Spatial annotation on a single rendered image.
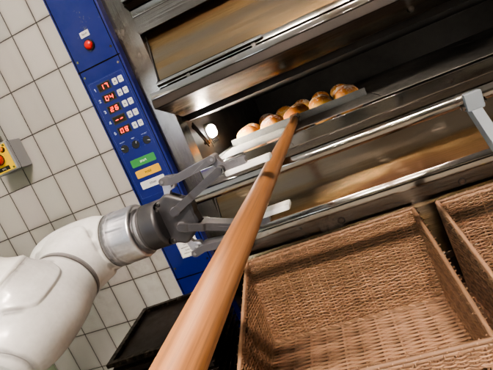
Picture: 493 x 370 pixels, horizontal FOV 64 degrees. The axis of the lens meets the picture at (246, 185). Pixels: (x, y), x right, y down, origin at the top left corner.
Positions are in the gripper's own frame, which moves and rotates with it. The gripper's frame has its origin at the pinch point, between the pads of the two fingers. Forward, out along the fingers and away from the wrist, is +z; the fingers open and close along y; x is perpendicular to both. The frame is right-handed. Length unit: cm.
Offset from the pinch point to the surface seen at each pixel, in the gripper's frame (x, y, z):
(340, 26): -50, -21, 22
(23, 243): -64, 2, -107
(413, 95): -65, 3, 36
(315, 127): -64, 2, 7
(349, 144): -27.0, 3.4, 14.2
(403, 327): -46, 60, 11
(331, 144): -27.2, 2.3, 10.8
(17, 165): -57, -23, -87
